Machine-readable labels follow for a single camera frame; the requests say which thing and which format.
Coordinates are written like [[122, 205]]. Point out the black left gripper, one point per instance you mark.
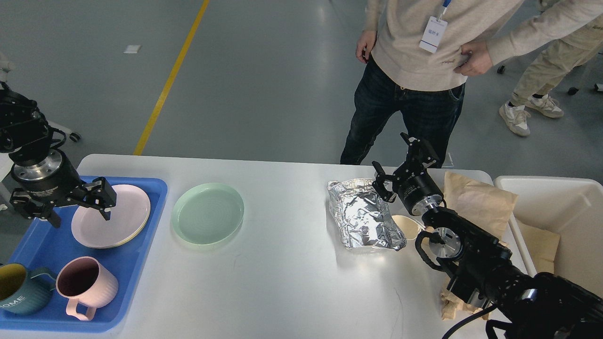
[[51, 182]]

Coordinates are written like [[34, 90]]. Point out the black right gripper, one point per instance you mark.
[[411, 180]]

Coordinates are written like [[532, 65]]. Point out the pink ribbed mug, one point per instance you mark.
[[87, 285]]

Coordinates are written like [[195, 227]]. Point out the green plate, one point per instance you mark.
[[207, 214]]

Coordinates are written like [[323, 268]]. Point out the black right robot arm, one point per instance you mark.
[[481, 273]]

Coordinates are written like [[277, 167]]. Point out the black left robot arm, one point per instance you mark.
[[26, 135]]

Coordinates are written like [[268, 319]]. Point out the crumpled aluminium foil bag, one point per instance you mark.
[[362, 217]]

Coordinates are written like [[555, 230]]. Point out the small cream cup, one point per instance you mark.
[[409, 226]]

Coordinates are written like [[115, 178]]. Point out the pink plate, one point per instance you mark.
[[126, 221]]

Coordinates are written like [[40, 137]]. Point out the blue plastic tray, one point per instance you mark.
[[46, 246]]

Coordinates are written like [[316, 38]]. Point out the brown paper bag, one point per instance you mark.
[[481, 203]]

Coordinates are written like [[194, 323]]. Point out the blue mug yellow inside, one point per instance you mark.
[[24, 291]]

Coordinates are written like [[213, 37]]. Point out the person in beige sweater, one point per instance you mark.
[[419, 54]]

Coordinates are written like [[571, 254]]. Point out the white office chair base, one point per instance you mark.
[[572, 90]]

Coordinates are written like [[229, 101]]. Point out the white chair base left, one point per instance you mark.
[[6, 66]]

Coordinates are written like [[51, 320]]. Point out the crumpled brown paper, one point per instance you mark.
[[451, 303]]

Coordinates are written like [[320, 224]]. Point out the brown paper in bin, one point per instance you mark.
[[537, 247]]

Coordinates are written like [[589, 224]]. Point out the white plastic bin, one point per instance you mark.
[[570, 207]]

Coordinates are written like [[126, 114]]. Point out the person in khaki trousers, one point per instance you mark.
[[546, 72]]

